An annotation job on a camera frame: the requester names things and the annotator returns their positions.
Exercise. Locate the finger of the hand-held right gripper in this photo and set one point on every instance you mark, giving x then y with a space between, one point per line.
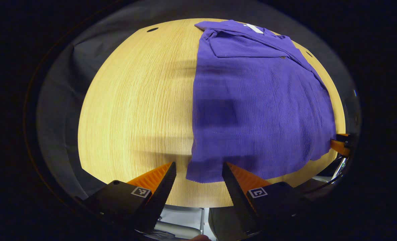
340 147

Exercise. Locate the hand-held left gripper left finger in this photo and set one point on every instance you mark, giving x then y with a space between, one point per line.
161 201

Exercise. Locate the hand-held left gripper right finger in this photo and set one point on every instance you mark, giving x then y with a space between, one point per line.
237 197

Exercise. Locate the purple shirt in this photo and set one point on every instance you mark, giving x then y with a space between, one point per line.
258 107

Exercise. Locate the grey metal frame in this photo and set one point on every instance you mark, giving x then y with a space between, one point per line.
181 221

